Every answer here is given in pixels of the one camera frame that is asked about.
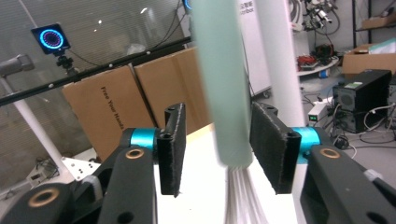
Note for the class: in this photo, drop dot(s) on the white banner panel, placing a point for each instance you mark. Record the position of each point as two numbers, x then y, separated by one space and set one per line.
253 53

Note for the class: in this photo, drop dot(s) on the round white table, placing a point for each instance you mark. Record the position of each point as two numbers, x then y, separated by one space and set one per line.
323 69

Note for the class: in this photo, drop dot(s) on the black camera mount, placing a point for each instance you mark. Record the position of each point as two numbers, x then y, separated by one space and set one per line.
66 63

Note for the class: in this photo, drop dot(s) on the long black rail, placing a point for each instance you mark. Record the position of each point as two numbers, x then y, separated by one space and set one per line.
93 72

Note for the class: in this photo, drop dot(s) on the small white power box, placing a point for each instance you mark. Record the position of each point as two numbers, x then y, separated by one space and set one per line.
316 114

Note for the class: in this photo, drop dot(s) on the plain cardboard box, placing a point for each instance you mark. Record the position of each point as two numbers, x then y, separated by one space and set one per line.
174 87

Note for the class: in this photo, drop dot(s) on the cardboard box on shelf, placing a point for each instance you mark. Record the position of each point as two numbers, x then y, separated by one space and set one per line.
378 22

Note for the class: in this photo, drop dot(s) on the printed cardboard box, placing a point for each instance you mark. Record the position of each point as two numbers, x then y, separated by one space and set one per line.
106 112

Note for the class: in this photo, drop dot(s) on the silver metal plate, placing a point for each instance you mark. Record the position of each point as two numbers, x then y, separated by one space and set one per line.
79 168

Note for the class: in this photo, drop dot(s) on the red device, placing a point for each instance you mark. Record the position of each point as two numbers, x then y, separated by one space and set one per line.
306 61

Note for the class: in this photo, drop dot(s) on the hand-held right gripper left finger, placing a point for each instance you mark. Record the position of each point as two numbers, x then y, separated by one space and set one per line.
172 149

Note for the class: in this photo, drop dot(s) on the white stand with round base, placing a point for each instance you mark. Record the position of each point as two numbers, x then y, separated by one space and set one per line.
280 62

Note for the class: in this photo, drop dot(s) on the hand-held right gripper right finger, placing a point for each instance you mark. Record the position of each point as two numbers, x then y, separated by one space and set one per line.
274 149

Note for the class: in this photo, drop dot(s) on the black computer case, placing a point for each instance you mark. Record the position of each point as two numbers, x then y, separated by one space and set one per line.
358 121

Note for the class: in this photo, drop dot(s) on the open cardboard box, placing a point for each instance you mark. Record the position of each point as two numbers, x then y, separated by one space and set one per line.
367 62

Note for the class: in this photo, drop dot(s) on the black computer tower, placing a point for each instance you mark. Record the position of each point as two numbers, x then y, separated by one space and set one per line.
364 90

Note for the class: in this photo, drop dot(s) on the white stand pole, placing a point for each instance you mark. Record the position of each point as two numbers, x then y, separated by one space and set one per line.
34 124

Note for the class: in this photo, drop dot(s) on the black shelf frame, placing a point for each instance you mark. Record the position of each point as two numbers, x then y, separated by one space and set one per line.
354 21

